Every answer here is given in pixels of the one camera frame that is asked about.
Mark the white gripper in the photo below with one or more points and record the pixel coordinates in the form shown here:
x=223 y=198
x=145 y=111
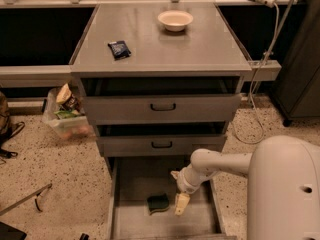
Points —
x=183 y=184

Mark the green yellow sponge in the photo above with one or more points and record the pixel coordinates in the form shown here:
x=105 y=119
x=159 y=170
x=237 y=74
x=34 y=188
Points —
x=158 y=203

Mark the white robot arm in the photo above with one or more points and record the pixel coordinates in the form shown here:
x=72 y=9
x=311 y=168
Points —
x=283 y=188

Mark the grey bottom drawer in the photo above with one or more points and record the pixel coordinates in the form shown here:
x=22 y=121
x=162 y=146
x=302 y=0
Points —
x=134 y=179

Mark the grey drawer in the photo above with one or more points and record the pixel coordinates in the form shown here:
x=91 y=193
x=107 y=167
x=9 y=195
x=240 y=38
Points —
x=134 y=179
x=145 y=100
x=160 y=139

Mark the grey middle drawer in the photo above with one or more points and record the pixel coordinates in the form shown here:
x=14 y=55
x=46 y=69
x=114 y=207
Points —
x=160 y=139

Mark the grey top drawer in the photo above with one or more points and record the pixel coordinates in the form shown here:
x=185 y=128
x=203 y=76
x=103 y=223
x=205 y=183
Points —
x=145 y=100

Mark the grey drawer cabinet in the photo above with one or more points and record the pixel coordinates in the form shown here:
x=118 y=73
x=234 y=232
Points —
x=206 y=48

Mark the metal bar on floor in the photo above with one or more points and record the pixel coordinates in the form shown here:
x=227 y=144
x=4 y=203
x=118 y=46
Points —
x=26 y=198

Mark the clear plastic bin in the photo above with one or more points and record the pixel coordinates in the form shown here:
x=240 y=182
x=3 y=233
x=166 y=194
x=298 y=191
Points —
x=65 y=128

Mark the tan snack bag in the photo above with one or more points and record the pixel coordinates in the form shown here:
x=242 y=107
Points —
x=66 y=99

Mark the dark blue snack packet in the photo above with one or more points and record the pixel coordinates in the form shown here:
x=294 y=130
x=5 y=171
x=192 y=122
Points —
x=119 y=49

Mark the dark rolling cabinet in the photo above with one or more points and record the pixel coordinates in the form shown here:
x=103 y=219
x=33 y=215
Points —
x=296 y=92

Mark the white bowl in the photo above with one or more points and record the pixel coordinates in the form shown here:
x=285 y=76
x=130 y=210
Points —
x=175 y=20

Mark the black object bottom left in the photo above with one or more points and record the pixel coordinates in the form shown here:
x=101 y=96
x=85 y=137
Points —
x=8 y=232

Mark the dark backpack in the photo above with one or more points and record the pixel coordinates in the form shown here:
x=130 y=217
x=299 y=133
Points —
x=8 y=129

